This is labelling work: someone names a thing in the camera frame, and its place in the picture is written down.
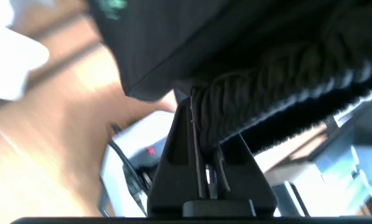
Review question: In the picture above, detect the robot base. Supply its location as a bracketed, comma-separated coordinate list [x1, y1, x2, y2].
[98, 99, 372, 218]

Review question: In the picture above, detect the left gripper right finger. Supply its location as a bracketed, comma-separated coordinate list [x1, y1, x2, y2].
[205, 133, 279, 218]

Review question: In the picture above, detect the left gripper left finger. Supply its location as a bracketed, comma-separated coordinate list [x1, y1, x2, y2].
[147, 95, 209, 218]

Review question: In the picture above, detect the white garment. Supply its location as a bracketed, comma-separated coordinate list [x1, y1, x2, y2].
[0, 0, 50, 102]

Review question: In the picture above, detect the black garment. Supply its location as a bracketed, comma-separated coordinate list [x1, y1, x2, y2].
[86, 0, 372, 155]

